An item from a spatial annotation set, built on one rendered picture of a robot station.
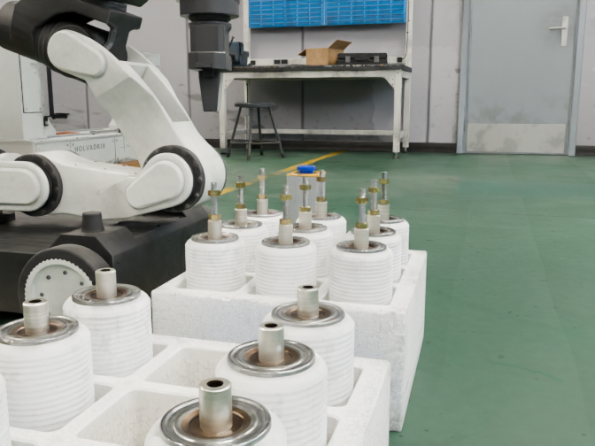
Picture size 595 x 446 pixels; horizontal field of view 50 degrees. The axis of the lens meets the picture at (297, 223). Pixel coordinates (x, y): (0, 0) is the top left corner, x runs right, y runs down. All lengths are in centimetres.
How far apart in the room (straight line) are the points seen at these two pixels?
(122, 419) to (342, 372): 22
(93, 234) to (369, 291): 60
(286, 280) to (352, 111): 525
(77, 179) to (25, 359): 91
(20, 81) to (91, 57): 222
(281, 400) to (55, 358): 22
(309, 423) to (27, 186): 109
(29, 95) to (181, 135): 234
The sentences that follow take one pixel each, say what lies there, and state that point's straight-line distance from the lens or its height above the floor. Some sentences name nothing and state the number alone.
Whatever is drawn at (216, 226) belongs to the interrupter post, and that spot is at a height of 27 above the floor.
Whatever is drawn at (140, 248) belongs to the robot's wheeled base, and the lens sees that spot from 136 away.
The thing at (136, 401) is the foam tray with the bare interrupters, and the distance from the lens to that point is 70.
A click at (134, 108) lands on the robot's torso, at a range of 141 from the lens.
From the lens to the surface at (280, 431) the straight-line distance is 45.
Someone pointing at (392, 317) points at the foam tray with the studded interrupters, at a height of 17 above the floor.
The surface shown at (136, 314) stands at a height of 24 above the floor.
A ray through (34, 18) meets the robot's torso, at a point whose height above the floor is 64.
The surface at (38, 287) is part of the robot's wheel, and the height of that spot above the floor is 12.
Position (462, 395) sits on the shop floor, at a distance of 110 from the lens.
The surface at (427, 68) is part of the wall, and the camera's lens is 607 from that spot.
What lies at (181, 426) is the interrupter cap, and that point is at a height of 25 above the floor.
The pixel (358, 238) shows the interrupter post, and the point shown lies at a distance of 95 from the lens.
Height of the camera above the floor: 47
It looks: 11 degrees down
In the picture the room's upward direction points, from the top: straight up
